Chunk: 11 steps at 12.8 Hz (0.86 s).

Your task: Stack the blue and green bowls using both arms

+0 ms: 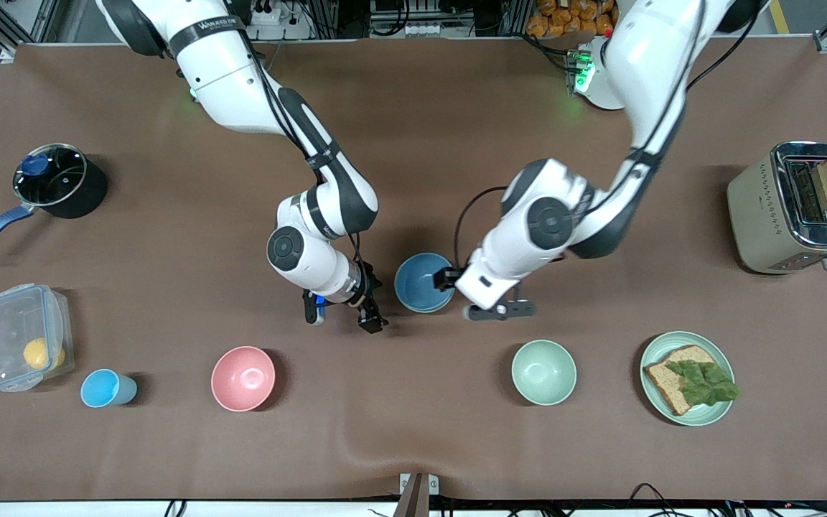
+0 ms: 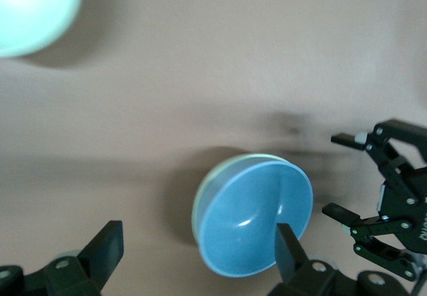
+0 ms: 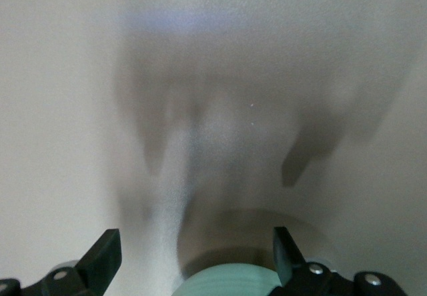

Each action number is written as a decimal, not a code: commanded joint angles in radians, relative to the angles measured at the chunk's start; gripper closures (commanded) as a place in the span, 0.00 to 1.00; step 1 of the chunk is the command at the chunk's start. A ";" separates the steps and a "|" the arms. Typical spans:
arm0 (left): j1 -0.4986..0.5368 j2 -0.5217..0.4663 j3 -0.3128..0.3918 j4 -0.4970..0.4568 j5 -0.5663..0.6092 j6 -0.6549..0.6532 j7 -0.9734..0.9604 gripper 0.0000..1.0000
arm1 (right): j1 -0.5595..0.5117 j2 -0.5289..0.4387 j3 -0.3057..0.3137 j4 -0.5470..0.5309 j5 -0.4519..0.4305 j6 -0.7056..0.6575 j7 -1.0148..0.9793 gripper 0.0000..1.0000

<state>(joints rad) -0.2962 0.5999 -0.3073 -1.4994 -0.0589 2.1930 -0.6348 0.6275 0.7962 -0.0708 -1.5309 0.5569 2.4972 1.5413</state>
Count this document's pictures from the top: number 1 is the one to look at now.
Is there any pale green plate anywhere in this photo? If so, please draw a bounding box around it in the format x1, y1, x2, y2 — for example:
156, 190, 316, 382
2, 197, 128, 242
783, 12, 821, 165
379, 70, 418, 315
640, 331, 736, 427

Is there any brown bread slice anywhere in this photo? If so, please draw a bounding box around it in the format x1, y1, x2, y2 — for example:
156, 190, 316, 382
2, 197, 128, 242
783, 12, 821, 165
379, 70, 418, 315
643, 345, 726, 417

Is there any green lettuce leaf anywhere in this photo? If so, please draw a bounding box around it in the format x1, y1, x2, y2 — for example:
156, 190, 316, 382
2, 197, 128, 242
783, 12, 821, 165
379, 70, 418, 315
665, 359, 740, 407

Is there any clear plastic lidded container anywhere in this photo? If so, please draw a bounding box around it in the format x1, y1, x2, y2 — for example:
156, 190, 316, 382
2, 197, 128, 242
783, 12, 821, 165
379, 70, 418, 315
0, 284, 75, 392

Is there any metal table bracket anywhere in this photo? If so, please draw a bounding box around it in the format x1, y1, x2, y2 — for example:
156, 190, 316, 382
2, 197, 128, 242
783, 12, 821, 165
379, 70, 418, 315
399, 472, 440, 517

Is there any bag of bread buns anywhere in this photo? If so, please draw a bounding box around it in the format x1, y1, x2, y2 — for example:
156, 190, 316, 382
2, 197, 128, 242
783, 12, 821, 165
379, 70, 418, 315
527, 0, 619, 38

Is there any glass lid with blue knob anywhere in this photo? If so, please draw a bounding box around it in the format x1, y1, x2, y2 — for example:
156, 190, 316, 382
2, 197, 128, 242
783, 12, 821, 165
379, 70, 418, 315
13, 144, 88, 207

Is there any black pot with blue handle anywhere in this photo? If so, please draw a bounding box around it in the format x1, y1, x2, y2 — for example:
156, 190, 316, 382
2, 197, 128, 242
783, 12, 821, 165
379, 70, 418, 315
0, 144, 108, 261

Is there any blue plastic cup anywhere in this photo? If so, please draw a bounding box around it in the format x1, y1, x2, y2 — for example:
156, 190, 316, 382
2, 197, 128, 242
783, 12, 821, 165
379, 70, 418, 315
80, 368, 138, 409

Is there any pale green bowl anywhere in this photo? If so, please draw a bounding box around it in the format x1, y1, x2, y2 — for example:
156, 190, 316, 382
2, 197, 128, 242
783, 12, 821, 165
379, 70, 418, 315
511, 340, 578, 406

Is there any yellow lemon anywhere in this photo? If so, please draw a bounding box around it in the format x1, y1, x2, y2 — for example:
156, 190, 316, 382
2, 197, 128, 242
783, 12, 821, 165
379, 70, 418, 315
23, 337, 66, 371

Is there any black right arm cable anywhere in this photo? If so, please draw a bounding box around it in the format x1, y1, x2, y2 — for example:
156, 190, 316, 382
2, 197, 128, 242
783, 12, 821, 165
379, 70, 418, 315
347, 231, 365, 287

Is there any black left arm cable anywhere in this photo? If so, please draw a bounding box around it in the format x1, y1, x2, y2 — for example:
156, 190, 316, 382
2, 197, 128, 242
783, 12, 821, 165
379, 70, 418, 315
454, 187, 509, 270

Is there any pink bowl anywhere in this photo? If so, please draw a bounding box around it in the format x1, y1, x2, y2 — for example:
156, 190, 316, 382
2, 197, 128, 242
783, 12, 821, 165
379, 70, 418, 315
211, 346, 276, 412

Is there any blue bowl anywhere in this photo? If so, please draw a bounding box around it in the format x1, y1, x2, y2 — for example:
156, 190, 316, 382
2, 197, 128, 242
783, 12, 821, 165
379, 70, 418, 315
393, 253, 456, 314

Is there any beige chrome toaster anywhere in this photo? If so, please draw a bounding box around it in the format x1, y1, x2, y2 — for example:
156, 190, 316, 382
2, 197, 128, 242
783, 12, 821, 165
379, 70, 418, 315
726, 141, 827, 275

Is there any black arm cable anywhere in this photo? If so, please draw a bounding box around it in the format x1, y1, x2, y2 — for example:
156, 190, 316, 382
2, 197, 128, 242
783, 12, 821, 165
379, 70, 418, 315
454, 187, 509, 270
347, 231, 365, 287

